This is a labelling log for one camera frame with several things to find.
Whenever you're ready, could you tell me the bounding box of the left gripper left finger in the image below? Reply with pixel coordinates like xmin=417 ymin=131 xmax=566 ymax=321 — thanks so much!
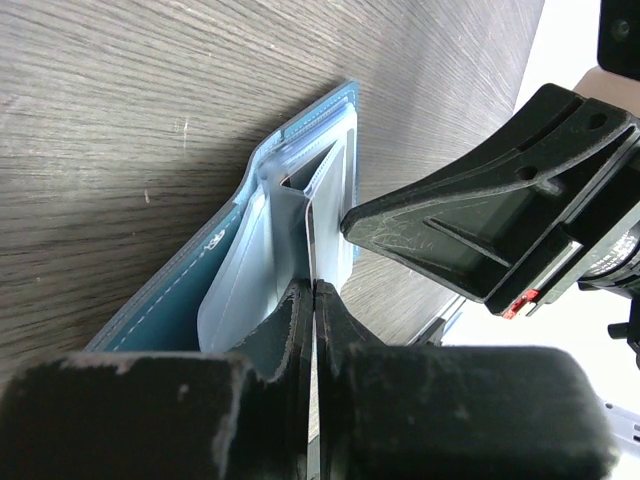
xmin=1 ymin=280 xmax=313 ymax=479

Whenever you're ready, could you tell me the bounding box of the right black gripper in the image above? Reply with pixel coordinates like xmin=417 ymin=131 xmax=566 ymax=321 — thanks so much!
xmin=341 ymin=1 xmax=639 ymax=350

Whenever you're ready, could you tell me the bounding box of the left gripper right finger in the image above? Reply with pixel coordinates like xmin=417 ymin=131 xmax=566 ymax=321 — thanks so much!
xmin=314 ymin=281 xmax=615 ymax=479

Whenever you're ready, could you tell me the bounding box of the blue leather card holder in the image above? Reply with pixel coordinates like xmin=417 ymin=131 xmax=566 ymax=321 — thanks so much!
xmin=88 ymin=81 xmax=359 ymax=353

